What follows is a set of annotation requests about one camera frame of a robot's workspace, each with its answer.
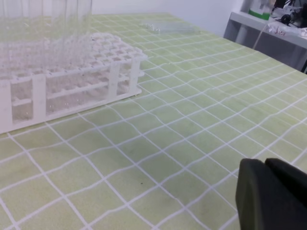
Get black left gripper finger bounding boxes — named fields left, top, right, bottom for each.
left=236, top=158, right=307, bottom=230

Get green checkered tablecloth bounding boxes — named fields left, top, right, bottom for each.
left=0, top=14, right=307, bottom=230

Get white plastic test tube rack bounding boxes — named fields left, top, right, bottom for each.
left=0, top=33, right=147, bottom=133

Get test tubes standing in rack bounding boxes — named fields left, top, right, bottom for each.
left=0, top=0, right=92, bottom=74

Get grey shelf with clutter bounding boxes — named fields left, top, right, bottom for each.
left=224, top=0, right=307, bottom=73

